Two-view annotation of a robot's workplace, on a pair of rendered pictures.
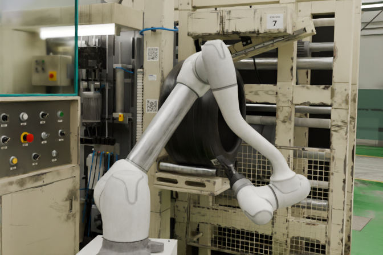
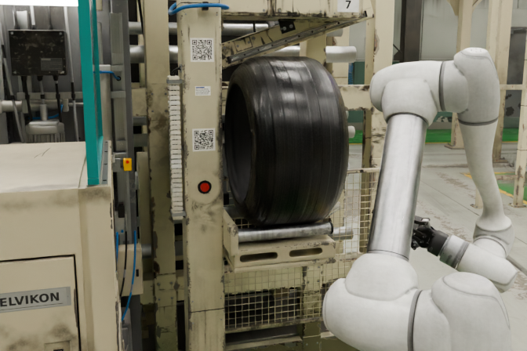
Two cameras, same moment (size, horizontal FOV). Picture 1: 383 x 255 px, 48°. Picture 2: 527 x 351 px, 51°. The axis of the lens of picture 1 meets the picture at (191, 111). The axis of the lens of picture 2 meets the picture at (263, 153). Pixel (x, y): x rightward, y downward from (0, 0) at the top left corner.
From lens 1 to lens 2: 155 cm
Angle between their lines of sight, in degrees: 41
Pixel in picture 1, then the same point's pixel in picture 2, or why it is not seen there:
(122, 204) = (505, 333)
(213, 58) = (491, 77)
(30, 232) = not seen: outside the picture
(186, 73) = (422, 98)
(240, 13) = not seen: outside the picture
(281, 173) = (502, 219)
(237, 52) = (274, 41)
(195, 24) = not seen: outside the picture
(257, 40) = (303, 25)
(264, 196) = (501, 254)
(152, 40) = (200, 26)
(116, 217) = not seen: outside the picture
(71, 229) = not seen: outside the picture
